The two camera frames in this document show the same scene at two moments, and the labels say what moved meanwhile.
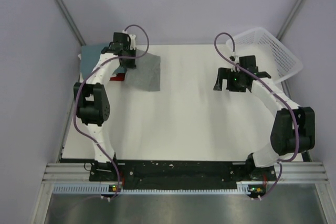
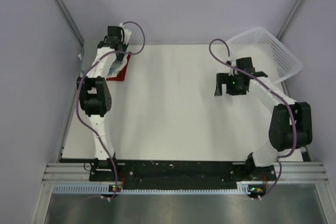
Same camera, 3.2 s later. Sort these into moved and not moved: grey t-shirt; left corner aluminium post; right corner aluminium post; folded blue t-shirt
Moved: grey t-shirt
Not moved: folded blue t-shirt; left corner aluminium post; right corner aluminium post
